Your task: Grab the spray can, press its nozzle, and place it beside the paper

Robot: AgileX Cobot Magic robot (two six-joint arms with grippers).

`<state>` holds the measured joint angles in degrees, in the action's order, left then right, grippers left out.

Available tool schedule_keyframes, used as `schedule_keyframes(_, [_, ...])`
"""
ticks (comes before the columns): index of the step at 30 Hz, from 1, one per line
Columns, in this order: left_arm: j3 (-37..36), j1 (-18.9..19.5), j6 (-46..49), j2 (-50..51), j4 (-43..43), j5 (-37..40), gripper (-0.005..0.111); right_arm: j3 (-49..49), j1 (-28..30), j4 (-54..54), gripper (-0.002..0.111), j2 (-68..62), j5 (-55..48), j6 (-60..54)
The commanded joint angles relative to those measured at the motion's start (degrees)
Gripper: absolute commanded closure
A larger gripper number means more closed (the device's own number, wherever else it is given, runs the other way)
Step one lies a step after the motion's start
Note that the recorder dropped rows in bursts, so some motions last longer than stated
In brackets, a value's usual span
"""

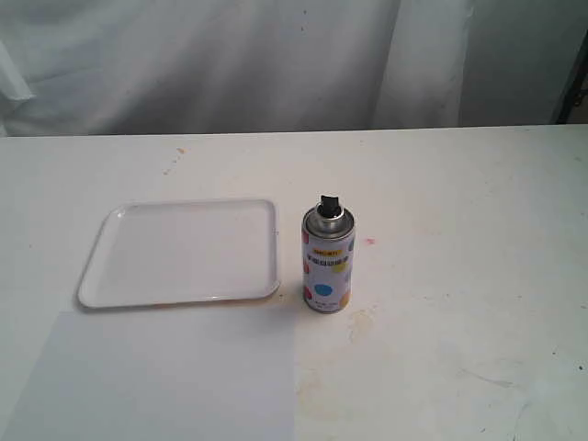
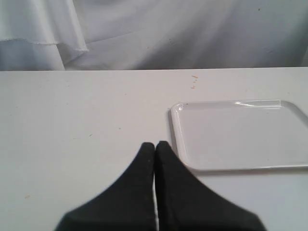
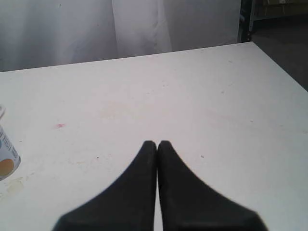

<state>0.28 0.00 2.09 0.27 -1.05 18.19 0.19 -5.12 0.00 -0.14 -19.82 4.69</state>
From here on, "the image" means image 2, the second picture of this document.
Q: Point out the white plastic tray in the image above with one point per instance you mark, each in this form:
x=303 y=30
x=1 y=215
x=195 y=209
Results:
x=240 y=135

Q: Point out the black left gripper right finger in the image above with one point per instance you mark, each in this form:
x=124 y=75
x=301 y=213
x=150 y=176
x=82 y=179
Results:
x=186 y=204

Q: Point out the white backdrop curtain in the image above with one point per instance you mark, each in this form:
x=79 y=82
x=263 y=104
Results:
x=152 y=34

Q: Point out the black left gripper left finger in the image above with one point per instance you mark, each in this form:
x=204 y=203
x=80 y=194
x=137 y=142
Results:
x=127 y=205

